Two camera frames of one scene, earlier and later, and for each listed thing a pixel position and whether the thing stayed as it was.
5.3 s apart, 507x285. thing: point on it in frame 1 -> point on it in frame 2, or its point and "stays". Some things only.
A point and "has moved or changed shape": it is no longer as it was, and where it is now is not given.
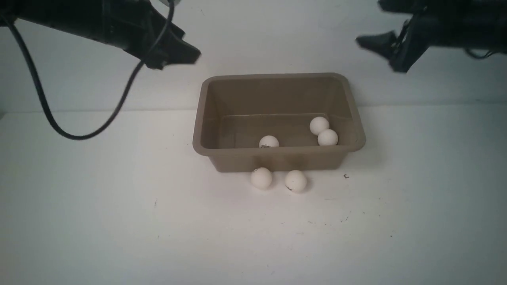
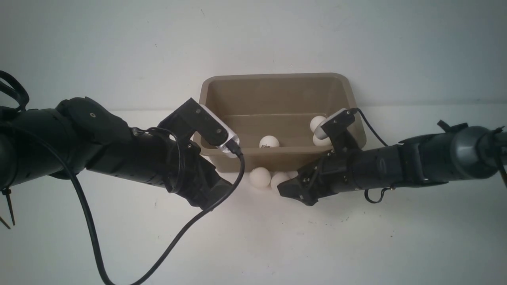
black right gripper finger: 384,43 -> 294,188
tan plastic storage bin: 234,111 stays
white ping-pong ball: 329,137 has moved or changed shape
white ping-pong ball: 261,178 stays
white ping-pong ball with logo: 268,141 stays
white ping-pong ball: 295,181 has moved or changed shape
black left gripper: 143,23 -> 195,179
